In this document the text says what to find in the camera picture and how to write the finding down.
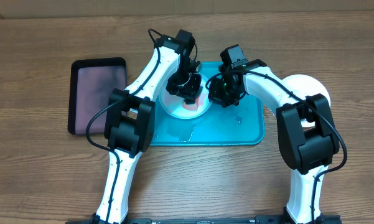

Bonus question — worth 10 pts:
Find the green and red sponge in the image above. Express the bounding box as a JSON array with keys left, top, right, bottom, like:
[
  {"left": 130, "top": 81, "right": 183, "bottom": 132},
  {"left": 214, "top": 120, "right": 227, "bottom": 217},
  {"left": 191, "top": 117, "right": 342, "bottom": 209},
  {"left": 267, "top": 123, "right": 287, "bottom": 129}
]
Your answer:
[{"left": 182, "top": 93, "right": 207, "bottom": 111}]

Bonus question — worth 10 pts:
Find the light blue plate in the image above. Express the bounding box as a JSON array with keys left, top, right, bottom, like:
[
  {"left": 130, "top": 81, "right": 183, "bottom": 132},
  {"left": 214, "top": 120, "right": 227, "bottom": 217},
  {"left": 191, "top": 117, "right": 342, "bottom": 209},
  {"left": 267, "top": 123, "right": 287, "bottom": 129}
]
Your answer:
[{"left": 158, "top": 73, "right": 212, "bottom": 119}]

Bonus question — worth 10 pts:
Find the white pink plate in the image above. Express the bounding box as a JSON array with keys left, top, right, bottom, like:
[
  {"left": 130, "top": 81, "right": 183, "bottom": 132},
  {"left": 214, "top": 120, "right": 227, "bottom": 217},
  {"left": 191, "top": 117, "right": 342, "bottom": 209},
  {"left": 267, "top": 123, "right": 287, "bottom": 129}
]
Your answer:
[{"left": 279, "top": 74, "right": 331, "bottom": 128}]

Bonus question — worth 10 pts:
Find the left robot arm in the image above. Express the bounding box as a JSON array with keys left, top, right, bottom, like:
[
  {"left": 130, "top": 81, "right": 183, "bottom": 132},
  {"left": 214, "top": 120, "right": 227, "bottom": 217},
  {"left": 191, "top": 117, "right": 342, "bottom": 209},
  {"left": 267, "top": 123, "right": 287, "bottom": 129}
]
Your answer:
[{"left": 87, "top": 30, "right": 202, "bottom": 223}]

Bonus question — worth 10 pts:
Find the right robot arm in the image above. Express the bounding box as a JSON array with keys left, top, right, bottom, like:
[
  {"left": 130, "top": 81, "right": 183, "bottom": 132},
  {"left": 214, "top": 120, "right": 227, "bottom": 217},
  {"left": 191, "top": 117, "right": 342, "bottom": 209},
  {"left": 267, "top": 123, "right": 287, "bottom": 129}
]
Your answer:
[{"left": 206, "top": 60, "right": 342, "bottom": 223}]

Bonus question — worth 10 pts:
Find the teal plastic serving tray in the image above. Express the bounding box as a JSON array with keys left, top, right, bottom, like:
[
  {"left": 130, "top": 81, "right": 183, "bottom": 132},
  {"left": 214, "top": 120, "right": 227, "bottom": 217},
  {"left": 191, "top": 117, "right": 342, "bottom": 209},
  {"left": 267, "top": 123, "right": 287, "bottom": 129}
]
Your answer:
[{"left": 149, "top": 62, "right": 266, "bottom": 147}]

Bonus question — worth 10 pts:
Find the black rectangular tray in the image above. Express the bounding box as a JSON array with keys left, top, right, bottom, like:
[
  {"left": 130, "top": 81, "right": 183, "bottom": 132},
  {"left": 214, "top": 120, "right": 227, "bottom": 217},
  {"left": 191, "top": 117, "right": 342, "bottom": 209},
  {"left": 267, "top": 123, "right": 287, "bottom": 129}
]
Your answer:
[{"left": 68, "top": 57, "right": 127, "bottom": 136}]

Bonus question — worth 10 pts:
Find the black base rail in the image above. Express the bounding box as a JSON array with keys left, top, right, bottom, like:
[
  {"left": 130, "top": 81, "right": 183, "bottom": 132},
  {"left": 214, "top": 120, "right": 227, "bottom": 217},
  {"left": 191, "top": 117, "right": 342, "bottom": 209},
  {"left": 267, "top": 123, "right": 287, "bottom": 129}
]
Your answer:
[{"left": 65, "top": 215, "right": 342, "bottom": 224}]

